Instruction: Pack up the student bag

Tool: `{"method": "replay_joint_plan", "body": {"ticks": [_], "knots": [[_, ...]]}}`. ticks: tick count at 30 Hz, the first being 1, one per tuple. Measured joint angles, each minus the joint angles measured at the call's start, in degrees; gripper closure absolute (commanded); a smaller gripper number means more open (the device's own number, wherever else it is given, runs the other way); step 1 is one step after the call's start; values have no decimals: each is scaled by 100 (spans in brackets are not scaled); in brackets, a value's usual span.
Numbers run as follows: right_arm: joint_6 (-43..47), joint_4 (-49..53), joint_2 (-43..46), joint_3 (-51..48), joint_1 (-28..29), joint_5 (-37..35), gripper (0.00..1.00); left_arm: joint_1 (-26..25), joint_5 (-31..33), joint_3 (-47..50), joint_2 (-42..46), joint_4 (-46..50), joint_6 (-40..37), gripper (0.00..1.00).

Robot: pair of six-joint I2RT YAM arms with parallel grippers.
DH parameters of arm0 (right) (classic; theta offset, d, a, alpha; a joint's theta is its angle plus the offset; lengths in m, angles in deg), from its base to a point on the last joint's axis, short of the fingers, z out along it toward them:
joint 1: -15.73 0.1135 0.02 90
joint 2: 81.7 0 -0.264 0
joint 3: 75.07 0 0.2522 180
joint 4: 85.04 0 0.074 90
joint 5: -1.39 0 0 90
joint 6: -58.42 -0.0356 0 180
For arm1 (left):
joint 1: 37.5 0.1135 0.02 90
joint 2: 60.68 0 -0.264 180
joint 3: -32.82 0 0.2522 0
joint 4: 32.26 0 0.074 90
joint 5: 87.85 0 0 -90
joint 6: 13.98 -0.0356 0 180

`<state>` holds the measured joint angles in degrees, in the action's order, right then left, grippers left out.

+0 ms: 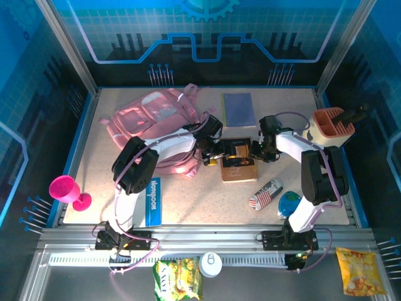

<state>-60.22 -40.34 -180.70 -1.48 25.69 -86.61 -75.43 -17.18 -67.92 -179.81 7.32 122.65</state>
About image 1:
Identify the blue green oval case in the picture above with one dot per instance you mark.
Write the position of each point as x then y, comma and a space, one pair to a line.
289, 203

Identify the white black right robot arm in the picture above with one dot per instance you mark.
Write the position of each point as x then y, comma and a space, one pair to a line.
294, 147

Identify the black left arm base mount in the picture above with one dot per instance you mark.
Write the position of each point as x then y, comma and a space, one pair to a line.
139, 244

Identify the blue white notebook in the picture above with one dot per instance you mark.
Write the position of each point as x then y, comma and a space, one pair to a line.
154, 203

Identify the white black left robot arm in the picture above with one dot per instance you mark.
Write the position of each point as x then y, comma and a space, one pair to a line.
172, 144

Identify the pink plastic goblet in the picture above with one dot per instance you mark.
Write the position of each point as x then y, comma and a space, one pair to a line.
62, 189

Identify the aluminium frame post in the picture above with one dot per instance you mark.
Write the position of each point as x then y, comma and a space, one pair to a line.
344, 47
69, 47

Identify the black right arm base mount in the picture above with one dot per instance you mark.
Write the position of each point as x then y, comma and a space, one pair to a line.
272, 239

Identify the brown cover book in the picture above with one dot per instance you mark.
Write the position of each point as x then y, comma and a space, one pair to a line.
239, 171

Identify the pink student backpack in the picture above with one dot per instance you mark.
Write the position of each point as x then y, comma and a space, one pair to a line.
150, 116

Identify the yellow snack bag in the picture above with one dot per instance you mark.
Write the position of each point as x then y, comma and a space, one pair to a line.
360, 272

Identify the aluminium front rail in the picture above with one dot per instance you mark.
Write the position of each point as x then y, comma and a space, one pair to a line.
203, 235

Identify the beige orange pen holder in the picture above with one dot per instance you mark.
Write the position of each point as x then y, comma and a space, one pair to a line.
319, 131

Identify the green snack bag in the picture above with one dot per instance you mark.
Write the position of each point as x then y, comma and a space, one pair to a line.
177, 279

